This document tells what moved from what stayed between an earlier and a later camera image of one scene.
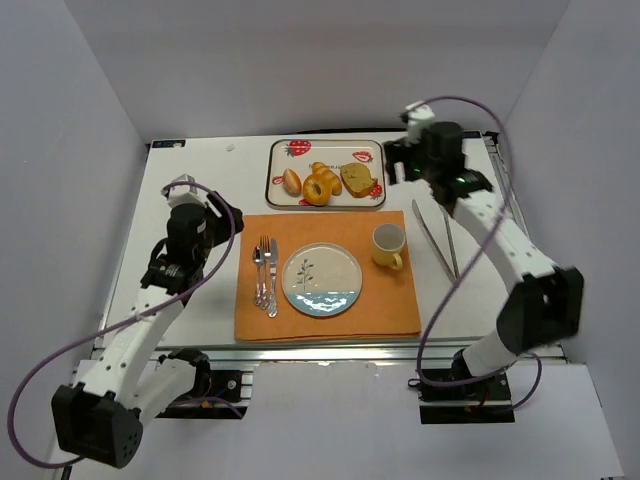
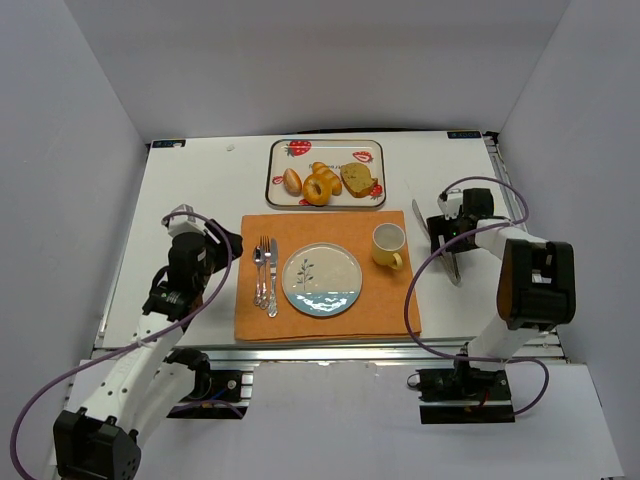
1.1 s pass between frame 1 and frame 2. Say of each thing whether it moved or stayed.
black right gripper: moved
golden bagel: stayed
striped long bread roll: stayed
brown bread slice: stayed
